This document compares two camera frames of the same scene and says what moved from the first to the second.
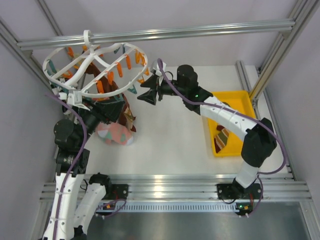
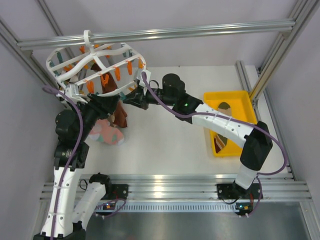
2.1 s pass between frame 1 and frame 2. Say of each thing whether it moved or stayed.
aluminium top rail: stayed
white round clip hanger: stayed
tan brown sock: moved
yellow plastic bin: stayed
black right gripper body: moved
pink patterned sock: moved
